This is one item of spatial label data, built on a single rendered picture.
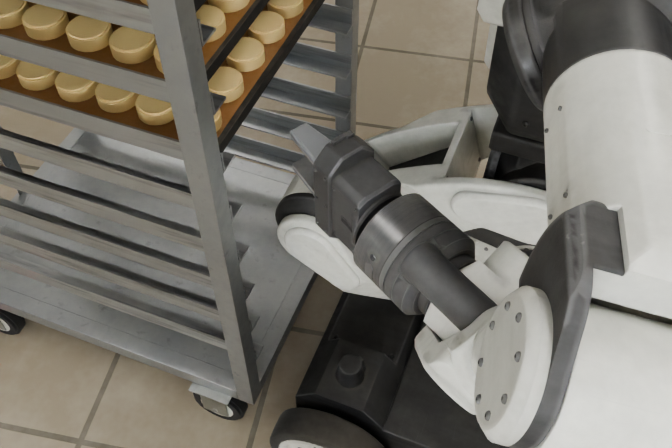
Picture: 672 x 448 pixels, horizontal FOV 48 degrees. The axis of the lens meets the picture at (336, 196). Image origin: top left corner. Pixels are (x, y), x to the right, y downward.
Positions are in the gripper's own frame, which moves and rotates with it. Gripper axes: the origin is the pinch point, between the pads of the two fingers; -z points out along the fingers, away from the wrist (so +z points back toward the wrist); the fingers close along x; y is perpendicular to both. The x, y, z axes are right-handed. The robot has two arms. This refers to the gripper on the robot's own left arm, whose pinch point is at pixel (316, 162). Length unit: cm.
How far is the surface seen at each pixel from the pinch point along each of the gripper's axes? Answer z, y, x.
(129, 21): -18.5, 8.4, 10.3
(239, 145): -53, -20, -53
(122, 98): -27.3, 8.5, -5.9
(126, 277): -30, 15, -41
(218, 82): -22.5, -2.1, -5.9
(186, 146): -12.1, 8.1, -2.1
